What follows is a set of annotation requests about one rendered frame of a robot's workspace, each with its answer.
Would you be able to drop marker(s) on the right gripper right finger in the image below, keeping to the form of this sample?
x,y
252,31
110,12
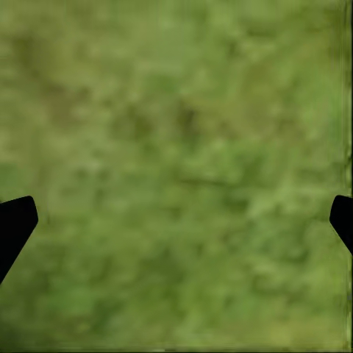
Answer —
x,y
341,219

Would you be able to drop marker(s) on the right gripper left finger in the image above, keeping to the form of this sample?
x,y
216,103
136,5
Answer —
x,y
18,218

